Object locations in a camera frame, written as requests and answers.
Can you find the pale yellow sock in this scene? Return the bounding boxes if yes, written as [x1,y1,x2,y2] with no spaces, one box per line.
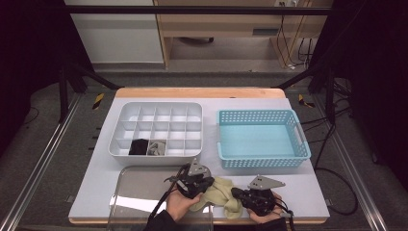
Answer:
[223,196,244,220]
[189,176,235,213]

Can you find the white power strip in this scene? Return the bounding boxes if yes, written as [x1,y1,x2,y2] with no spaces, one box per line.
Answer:
[274,0,300,8]

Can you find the black horizontal frame bar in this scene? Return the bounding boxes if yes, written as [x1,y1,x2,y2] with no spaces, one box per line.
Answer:
[64,5,335,16]

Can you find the black sock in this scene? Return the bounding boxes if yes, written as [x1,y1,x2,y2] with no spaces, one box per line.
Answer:
[128,138,150,157]

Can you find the looped black floor cable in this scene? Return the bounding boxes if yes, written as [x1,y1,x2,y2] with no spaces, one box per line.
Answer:
[314,167,359,217]

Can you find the white cabinet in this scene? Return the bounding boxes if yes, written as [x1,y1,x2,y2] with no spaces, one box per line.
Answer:
[65,0,166,64]

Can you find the person's right hand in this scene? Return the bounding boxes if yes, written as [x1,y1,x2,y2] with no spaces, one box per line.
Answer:
[246,192,285,224]

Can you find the black curtain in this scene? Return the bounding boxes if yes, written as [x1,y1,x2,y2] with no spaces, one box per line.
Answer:
[0,0,97,155]
[309,0,408,193]

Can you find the yellow hanging cable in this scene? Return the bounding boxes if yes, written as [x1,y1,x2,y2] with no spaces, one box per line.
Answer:
[276,0,313,68]

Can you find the thin black floor cable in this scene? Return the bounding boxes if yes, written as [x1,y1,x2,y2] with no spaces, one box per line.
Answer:
[18,105,41,127]

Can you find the aluminium rail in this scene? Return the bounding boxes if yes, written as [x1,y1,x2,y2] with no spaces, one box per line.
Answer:
[0,92,83,231]
[312,94,391,231]

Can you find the person's left hand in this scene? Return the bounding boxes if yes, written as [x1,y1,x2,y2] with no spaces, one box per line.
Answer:
[165,188,205,223]

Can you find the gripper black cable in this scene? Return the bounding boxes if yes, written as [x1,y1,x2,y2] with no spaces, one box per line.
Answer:
[147,163,191,225]
[273,193,296,231]

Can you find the white compartment storage box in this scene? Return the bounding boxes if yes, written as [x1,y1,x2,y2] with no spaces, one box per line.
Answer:
[108,101,205,167]

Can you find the black hanging cable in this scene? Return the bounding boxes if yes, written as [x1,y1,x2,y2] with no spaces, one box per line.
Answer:
[277,13,314,70]

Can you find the blue perforated plastic basket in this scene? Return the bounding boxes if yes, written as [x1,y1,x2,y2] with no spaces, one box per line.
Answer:
[217,109,312,170]

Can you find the translucent grey box lid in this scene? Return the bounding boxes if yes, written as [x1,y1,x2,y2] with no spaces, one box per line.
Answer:
[107,165,216,231]

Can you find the light wooden desk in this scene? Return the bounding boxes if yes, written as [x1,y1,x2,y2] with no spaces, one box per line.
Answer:
[153,0,335,70]

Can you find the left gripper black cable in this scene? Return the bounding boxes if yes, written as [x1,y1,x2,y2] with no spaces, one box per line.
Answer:
[147,163,191,225]

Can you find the white table sheet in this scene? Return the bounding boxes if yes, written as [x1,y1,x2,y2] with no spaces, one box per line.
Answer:
[67,96,331,222]

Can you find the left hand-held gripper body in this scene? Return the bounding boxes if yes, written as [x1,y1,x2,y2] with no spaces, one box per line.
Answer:
[174,158,216,199]

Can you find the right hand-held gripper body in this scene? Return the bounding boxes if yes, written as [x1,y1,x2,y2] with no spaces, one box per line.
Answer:
[240,174,287,217]

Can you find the yellow black tape strip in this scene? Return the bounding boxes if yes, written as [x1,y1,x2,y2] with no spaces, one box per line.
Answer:
[297,93,317,109]
[91,92,106,111]

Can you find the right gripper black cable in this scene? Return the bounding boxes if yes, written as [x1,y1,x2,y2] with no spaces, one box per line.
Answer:
[273,193,296,231]

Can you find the grey sock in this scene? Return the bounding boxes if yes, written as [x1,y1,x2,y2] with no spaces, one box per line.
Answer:
[147,140,167,157]

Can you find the black metal stand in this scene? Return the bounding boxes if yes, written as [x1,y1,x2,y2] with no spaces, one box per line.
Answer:
[58,61,121,123]
[272,61,337,124]

